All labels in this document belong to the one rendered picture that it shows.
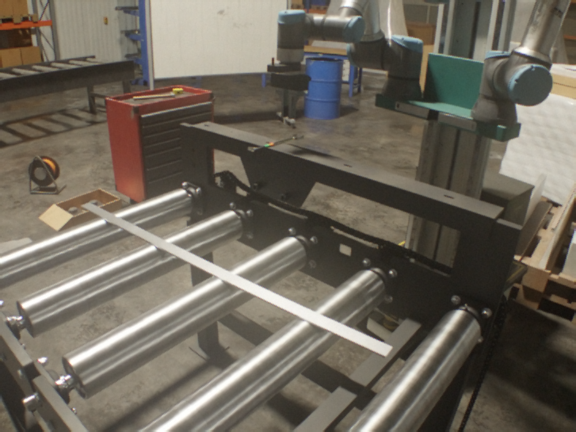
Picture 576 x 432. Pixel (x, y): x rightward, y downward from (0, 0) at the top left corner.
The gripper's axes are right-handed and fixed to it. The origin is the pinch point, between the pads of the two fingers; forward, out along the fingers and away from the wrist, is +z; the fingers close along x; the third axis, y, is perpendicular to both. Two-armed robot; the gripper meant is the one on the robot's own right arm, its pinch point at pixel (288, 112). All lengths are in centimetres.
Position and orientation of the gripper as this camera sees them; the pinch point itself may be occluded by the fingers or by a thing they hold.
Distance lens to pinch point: 155.9
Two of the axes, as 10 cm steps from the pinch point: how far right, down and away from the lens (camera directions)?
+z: -0.4, 8.9, 4.5
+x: -7.7, -3.2, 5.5
